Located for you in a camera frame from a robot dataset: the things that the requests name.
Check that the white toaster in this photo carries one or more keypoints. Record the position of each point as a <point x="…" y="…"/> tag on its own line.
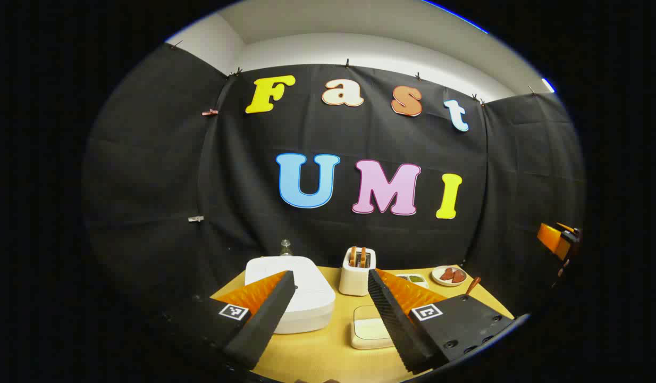
<point x="353" y="281"/>

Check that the small glass bottle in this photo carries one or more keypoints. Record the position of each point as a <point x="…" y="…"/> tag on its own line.
<point x="286" y="249"/>

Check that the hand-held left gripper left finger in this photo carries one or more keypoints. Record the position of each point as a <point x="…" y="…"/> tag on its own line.
<point x="264" y="319"/>

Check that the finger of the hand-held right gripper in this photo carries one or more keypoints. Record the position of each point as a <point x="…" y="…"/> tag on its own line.
<point x="552" y="238"/>

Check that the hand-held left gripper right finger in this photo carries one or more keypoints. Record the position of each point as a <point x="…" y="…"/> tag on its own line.
<point x="394" y="324"/>

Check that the toasted bread slice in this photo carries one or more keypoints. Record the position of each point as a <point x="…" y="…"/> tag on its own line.
<point x="352" y="256"/>
<point x="363" y="257"/>

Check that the dark wooden spoon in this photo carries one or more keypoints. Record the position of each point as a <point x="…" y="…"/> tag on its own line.
<point x="472" y="286"/>

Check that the cream tray of rice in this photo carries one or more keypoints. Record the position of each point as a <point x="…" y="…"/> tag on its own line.
<point x="368" y="330"/>

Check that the white rice cooker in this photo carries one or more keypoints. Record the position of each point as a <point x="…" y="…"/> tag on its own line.
<point x="313" y="298"/>

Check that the brown meat piece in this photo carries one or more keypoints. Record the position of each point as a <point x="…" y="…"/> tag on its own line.
<point x="447" y="274"/>
<point x="459" y="276"/>

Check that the round white plate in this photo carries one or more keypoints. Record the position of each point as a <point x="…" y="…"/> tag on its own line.
<point x="437" y="276"/>

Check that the white divided dish of beans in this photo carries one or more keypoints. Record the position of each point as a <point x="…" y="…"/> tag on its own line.
<point x="415" y="279"/>

